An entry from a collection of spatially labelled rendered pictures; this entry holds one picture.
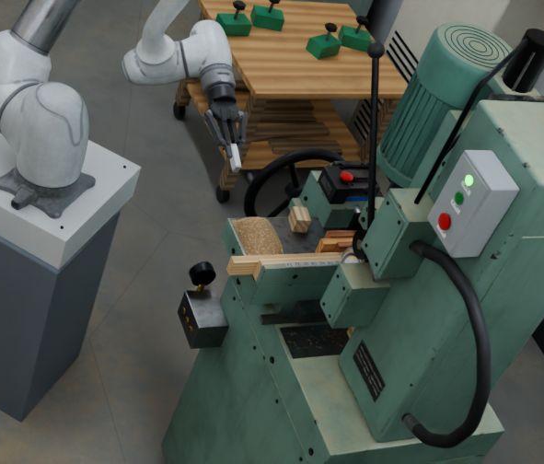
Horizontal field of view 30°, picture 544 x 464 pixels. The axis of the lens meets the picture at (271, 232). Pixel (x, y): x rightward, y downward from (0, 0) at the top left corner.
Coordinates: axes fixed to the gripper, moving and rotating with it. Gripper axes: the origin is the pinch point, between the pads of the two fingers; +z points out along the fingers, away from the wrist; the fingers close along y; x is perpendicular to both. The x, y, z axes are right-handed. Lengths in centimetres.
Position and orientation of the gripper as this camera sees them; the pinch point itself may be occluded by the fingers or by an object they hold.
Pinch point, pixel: (234, 157)
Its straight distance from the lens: 267.5
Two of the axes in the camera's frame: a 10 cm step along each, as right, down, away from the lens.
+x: -4.0, 4.2, 8.2
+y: 8.9, -0.2, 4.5
